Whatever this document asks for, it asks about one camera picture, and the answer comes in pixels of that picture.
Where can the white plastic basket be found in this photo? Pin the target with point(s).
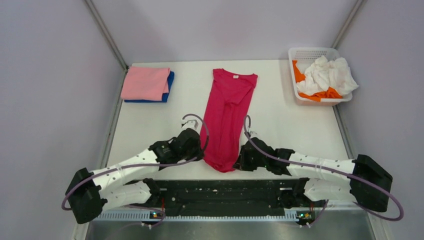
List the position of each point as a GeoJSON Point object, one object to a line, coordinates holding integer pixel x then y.
{"type": "Point", "coordinates": [305, 56]}

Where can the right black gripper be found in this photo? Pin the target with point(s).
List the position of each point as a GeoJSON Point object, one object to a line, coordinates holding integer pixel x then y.
{"type": "Point", "coordinates": [241, 164]}

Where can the orange t shirt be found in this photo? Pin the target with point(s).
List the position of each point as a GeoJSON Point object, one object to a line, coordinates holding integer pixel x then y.
{"type": "Point", "coordinates": [311, 91]}

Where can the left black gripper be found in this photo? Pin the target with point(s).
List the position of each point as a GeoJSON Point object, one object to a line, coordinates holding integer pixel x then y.
{"type": "Point", "coordinates": [198, 149]}

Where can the magenta t shirt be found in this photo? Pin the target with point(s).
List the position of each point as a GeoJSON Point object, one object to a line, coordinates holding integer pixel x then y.
{"type": "Point", "coordinates": [228, 104]}

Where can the crumpled white t shirt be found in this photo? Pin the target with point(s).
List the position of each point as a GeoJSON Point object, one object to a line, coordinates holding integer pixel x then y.
{"type": "Point", "coordinates": [331, 73]}

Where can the folded blue t shirt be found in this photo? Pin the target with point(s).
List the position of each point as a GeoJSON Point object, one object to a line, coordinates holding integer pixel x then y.
{"type": "Point", "coordinates": [165, 96]}

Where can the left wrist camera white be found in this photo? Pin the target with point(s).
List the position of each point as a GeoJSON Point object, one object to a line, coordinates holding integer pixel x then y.
{"type": "Point", "coordinates": [189, 124]}

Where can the folded pink t shirt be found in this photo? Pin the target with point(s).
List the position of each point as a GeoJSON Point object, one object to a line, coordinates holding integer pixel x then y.
{"type": "Point", "coordinates": [145, 83]}

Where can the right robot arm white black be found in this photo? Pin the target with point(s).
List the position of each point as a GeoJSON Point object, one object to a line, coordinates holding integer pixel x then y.
{"type": "Point", "coordinates": [361, 180]}

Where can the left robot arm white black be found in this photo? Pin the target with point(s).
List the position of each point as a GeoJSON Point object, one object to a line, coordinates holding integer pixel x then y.
{"type": "Point", "coordinates": [91, 193]}

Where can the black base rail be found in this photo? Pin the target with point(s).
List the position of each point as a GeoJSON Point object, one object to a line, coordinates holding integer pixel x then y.
{"type": "Point", "coordinates": [229, 198]}

